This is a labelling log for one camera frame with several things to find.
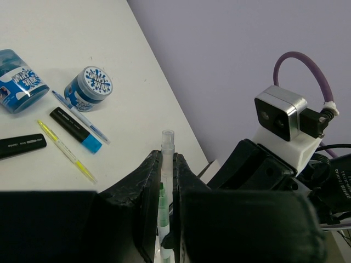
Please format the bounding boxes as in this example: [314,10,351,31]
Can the yellow thin pen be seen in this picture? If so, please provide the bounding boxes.
[37,120,97,184]

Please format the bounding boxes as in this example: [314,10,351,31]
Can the blue slime jar lying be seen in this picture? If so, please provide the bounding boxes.
[1,49,49,114]

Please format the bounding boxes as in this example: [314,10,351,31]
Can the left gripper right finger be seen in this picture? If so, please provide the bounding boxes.
[173,153,326,262]

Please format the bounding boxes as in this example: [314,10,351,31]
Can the blue black highlighter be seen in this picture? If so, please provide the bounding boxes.
[49,107,102,153]

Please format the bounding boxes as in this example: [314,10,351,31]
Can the pink black highlighter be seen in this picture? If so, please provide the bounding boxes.
[0,134,47,160]

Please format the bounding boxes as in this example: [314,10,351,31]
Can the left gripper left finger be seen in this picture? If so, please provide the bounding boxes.
[1,150,162,262]

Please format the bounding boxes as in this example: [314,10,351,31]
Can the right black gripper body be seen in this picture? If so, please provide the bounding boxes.
[207,139,297,190]

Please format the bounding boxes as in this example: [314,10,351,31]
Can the green thin pen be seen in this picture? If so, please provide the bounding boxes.
[157,130,175,262]

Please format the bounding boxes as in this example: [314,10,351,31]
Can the blue slime jar upright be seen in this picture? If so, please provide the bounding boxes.
[64,66,113,112]

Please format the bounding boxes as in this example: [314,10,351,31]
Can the blue thin pen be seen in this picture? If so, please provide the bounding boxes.
[52,90,110,145]

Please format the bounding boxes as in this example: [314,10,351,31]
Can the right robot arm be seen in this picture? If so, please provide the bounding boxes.
[206,139,350,262]

